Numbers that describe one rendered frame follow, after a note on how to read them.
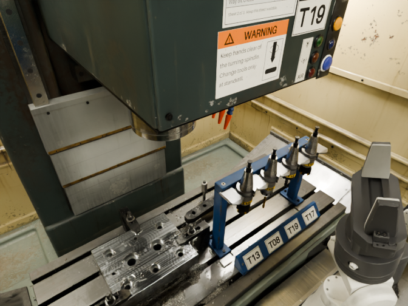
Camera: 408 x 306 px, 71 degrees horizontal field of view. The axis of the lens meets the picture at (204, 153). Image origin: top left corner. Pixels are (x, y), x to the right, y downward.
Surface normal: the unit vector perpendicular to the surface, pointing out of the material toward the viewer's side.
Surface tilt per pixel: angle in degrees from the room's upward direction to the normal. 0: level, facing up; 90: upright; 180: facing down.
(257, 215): 0
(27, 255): 0
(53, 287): 0
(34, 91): 90
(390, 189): 16
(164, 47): 90
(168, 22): 90
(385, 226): 100
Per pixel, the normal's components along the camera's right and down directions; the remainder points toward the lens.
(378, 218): -0.32, 0.69
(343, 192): -0.30, -0.59
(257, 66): 0.60, 0.48
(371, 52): -0.80, 0.35
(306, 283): 0.11, -0.84
